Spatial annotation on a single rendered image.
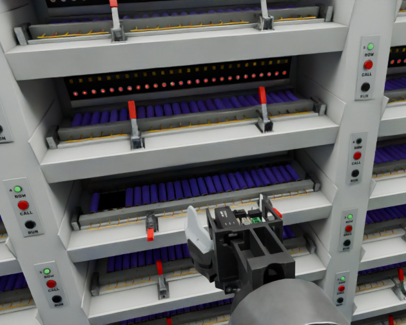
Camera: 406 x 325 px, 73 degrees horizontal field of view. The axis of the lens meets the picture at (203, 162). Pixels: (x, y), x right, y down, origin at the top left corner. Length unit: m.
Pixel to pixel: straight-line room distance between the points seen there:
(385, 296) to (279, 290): 0.87
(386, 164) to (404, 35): 0.33
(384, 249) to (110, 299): 0.74
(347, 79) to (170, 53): 0.35
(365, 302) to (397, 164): 0.43
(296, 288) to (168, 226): 0.44
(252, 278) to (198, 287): 0.53
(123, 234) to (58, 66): 0.35
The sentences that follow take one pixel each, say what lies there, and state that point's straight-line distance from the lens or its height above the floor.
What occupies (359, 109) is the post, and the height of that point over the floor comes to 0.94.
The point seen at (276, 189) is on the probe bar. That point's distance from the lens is 0.69.
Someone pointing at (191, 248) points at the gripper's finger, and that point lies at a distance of 0.37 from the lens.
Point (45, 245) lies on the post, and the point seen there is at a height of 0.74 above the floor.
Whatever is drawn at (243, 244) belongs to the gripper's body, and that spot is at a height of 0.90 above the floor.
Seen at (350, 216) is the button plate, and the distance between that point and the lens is 0.77.
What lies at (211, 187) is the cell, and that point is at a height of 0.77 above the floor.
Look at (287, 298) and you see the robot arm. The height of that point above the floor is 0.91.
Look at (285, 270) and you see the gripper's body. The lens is 0.24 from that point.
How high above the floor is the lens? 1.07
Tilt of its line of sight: 20 degrees down
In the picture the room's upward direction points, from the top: 5 degrees counter-clockwise
